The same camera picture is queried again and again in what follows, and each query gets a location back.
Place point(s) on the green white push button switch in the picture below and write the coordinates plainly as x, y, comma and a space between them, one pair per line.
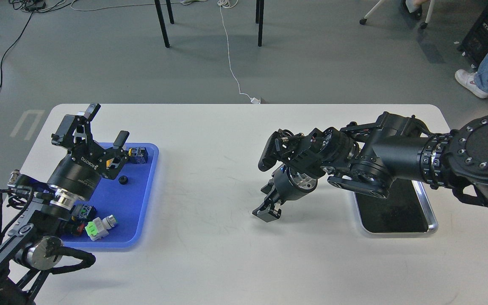
98, 228

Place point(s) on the yellow blue switch block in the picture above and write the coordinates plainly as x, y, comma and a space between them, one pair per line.
138, 155

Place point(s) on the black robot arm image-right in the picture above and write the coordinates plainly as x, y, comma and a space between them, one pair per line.
368, 158

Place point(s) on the red emergency stop button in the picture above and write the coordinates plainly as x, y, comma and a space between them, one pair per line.
75, 229

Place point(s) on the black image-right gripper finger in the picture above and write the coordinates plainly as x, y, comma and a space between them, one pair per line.
270, 209
269, 187

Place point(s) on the black table leg right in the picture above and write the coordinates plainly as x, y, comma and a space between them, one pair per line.
259, 16

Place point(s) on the black table leg left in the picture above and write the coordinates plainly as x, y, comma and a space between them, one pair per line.
160, 15

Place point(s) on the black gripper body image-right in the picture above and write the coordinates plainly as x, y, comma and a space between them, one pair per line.
290, 185

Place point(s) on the blue plastic tray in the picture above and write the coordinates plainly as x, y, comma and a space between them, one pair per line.
128, 203

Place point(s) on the silver metal tray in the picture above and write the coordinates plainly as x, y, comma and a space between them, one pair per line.
406, 212

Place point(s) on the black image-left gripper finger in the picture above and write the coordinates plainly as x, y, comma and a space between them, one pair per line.
74, 131
113, 159

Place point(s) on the black green contact block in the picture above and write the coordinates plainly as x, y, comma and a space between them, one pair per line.
83, 213

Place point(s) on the black table leg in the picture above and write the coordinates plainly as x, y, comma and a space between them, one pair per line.
259, 16
160, 15

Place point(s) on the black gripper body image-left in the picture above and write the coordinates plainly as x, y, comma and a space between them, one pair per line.
78, 173

